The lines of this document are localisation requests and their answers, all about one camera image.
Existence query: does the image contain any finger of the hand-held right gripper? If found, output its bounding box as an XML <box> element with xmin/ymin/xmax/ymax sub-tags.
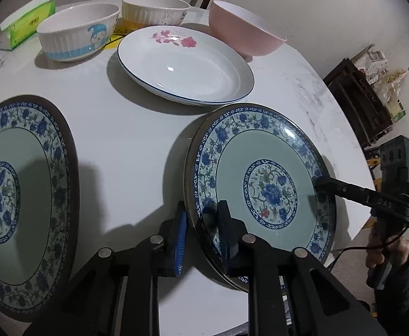
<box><xmin>315</xmin><ymin>177</ymin><xmax>377</xmax><ymax>206</ymax></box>

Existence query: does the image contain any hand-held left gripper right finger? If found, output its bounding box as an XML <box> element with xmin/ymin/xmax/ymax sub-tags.
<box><xmin>217</xmin><ymin>199</ymin><xmax>387</xmax><ymax>336</ymax></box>

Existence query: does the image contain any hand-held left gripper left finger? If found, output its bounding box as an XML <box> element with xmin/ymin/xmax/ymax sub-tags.
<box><xmin>26</xmin><ymin>201</ymin><xmax>188</xmax><ymax>336</ymax></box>

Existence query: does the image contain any blue floral plate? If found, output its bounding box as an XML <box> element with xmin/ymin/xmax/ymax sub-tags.
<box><xmin>0</xmin><ymin>94</ymin><xmax>81</xmax><ymax>323</ymax></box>
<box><xmin>183</xmin><ymin>102</ymin><xmax>337</xmax><ymax>293</ymax></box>

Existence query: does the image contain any white bowl with blue cartoon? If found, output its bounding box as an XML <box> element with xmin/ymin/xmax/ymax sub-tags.
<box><xmin>37</xmin><ymin>3</ymin><xmax>120</xmax><ymax>63</ymax></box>

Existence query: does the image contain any person's right hand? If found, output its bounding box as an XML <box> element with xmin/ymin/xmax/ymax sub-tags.
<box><xmin>366</xmin><ymin>229</ymin><xmax>409</xmax><ymax>270</ymax></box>

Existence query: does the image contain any clear bag of beans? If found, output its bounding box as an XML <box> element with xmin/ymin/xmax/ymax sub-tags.
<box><xmin>374</xmin><ymin>68</ymin><xmax>409</xmax><ymax>114</ymax></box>

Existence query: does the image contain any printed plastic bag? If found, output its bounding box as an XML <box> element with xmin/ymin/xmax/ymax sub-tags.
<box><xmin>353</xmin><ymin>45</ymin><xmax>389</xmax><ymax>85</ymax></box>

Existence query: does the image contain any white plate with rose print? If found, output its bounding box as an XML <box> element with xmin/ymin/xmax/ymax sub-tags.
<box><xmin>117</xmin><ymin>25</ymin><xmax>255</xmax><ymax>106</ymax></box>

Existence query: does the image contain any pink bowl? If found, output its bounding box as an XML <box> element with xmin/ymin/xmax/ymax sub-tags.
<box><xmin>209</xmin><ymin>0</ymin><xmax>288</xmax><ymax>57</ymax></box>

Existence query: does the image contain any yellow paper sheet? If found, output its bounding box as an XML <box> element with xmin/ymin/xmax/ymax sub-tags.
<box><xmin>111</xmin><ymin>19</ymin><xmax>145</xmax><ymax>48</ymax></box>

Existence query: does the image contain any white bowl with rabbit print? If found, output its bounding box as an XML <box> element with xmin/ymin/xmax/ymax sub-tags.
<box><xmin>121</xmin><ymin>0</ymin><xmax>191</xmax><ymax>28</ymax></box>

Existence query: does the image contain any green tissue box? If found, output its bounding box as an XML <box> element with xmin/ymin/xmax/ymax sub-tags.
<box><xmin>0</xmin><ymin>0</ymin><xmax>56</xmax><ymax>51</ymax></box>

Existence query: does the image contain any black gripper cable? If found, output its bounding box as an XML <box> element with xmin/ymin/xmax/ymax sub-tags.
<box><xmin>325</xmin><ymin>231</ymin><xmax>401</xmax><ymax>274</ymax></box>

